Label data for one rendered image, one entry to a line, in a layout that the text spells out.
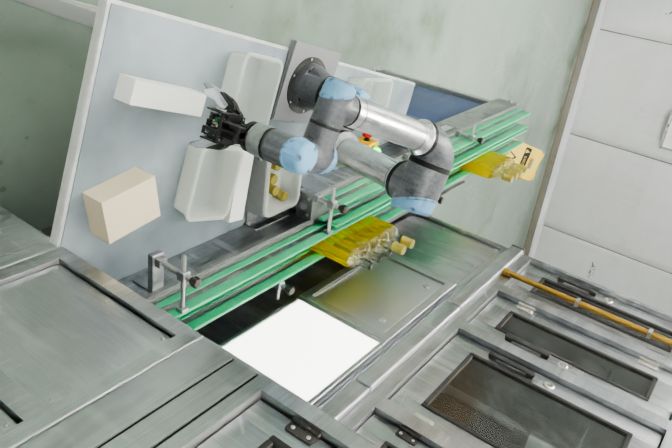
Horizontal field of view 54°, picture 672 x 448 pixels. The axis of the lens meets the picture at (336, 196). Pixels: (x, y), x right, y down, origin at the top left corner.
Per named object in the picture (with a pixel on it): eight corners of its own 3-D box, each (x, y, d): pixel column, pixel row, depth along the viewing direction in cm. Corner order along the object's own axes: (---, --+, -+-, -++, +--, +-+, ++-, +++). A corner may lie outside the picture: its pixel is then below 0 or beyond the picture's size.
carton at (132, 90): (119, 73, 157) (136, 79, 154) (191, 88, 177) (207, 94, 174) (113, 97, 158) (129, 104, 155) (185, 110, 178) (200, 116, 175)
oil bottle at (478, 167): (452, 166, 313) (508, 186, 299) (455, 155, 310) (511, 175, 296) (458, 163, 317) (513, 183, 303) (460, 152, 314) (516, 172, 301)
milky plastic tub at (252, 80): (204, 121, 188) (227, 130, 184) (224, 43, 183) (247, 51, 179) (244, 125, 203) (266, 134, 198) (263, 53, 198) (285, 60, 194)
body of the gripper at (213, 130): (205, 104, 149) (244, 119, 143) (230, 108, 156) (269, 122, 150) (197, 137, 151) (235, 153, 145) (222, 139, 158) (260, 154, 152)
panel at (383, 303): (200, 363, 184) (294, 426, 167) (200, 355, 183) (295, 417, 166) (376, 253, 253) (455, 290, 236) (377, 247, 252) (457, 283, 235)
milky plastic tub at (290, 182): (244, 210, 214) (264, 220, 210) (248, 145, 205) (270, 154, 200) (279, 195, 227) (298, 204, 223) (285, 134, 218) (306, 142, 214)
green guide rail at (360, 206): (317, 219, 228) (336, 228, 224) (317, 217, 227) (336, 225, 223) (513, 123, 361) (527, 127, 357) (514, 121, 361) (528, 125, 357)
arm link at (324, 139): (350, 136, 154) (325, 129, 144) (332, 180, 155) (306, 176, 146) (324, 124, 157) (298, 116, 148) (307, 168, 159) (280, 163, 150)
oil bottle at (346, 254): (302, 246, 227) (353, 271, 216) (304, 231, 224) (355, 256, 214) (312, 240, 231) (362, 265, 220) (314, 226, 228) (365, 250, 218)
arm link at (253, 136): (284, 128, 148) (274, 163, 150) (268, 122, 151) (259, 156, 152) (262, 126, 142) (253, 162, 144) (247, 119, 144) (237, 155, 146)
